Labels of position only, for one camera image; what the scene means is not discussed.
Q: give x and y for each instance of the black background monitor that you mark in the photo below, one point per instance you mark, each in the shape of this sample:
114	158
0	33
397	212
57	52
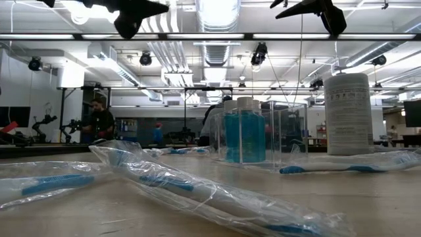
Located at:
16	116
412	113

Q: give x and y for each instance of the white rectangular ceiling duct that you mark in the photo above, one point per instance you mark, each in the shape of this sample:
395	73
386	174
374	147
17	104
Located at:
115	66

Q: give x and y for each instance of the person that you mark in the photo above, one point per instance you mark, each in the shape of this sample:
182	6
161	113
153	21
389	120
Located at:
208	115
391	131
102	123
158	135

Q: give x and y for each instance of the red background bar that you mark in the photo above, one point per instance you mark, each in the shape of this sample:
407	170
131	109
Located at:
8	126

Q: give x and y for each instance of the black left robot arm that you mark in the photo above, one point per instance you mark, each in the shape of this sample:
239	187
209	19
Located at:
47	2

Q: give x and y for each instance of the clear acrylic organizer box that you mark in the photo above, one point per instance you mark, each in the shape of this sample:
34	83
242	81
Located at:
289	131

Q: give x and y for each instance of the black background rig frame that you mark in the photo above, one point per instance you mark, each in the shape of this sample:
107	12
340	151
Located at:
197	88

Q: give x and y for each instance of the black background workbench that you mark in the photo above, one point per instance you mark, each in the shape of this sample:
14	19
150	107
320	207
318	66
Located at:
19	150

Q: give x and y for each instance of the silver round ventilation duct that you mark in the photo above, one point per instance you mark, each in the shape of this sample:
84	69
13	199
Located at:
217	52

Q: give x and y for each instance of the white wipes canister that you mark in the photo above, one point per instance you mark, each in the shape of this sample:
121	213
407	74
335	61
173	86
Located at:
348	112

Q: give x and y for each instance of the black ceiling spotlight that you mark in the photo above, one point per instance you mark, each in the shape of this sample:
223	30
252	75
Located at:
380	60
34	63
316	84
145	59
260	52

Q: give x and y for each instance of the black overhead light bar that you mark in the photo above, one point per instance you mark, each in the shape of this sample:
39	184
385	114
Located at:
248	36

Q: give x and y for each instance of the black background robot arm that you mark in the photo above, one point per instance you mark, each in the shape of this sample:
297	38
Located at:
70	126
41	126

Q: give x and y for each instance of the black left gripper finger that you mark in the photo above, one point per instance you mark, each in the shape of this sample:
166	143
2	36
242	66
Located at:
148	8

